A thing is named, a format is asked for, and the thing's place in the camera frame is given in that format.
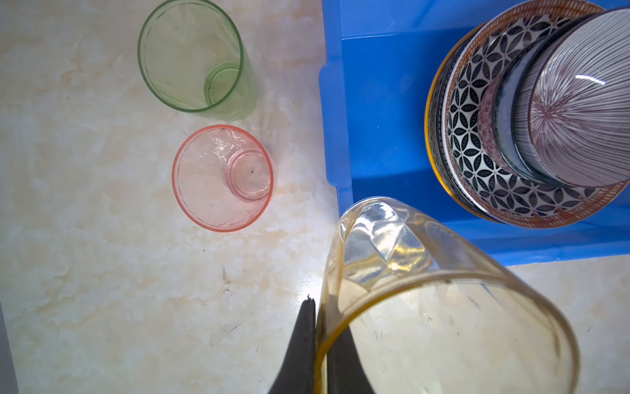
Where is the dark floral patterned bowl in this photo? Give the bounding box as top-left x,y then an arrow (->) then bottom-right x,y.
477,71 -> 525,176

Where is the yellow translucent plastic cup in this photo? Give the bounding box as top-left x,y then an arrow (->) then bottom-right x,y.
314,197 -> 580,393

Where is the green translucent plastic cup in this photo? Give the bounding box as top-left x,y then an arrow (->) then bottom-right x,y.
137,1 -> 259,121

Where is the pink translucent plastic cup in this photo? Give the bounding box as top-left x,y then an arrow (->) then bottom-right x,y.
172,125 -> 277,232

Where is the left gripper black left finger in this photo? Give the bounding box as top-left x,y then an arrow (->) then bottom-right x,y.
268,297 -> 316,394

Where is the purple striped bowl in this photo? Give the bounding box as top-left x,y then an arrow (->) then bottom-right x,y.
514,8 -> 629,187

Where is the black geometric orange-rimmed plate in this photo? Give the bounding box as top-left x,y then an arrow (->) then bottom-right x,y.
440,1 -> 627,229

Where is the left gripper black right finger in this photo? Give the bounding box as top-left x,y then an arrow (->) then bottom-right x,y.
326,327 -> 374,394

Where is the blue plastic bin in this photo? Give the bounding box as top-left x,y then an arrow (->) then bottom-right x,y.
319,1 -> 629,265

